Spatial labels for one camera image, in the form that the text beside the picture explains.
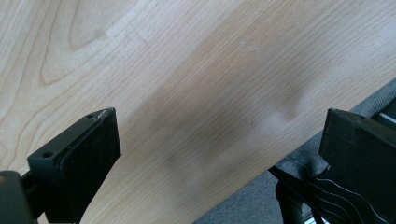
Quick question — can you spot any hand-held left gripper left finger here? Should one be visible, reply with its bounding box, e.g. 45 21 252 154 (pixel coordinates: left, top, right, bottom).
26 106 122 224

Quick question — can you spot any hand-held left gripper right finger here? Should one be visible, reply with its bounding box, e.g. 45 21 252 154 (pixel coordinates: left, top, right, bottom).
318 107 396 224

